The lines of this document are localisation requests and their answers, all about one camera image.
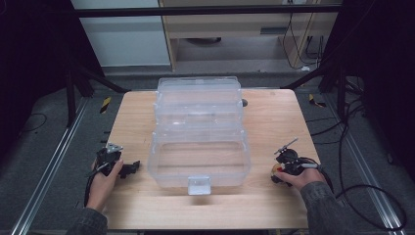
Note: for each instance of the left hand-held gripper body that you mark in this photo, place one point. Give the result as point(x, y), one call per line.
point(107, 160)

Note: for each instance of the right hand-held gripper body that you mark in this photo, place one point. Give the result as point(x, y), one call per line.
point(290, 160)

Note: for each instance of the small colourful clear packet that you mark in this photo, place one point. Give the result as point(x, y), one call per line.
point(276, 169)

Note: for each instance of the clear plastic storage box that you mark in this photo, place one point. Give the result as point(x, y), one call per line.
point(199, 153)

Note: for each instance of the person's right hand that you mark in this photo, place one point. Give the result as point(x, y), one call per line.
point(306, 179)

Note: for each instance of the person's left hand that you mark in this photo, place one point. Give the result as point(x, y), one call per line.
point(99, 192)

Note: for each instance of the yellow black striped tape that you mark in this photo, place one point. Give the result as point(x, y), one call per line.
point(315, 102)
point(105, 105)

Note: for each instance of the dark round table grommet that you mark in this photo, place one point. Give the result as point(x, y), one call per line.
point(245, 103)

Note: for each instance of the black metal stand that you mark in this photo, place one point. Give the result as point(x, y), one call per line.
point(341, 94)
point(70, 98)

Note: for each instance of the white cabinet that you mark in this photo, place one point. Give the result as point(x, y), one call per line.
point(124, 42)

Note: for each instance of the black curtain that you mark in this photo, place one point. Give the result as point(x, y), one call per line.
point(385, 65)
point(32, 65)

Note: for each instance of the light wooden background desk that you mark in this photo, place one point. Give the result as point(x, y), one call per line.
point(228, 23)

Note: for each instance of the grey metal bracket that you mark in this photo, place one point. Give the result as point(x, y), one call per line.
point(77, 205)

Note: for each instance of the silver metal floor rail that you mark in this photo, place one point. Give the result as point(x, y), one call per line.
point(49, 169)
point(368, 182)

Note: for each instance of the black horizontal frame bar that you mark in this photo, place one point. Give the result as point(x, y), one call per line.
point(195, 10)

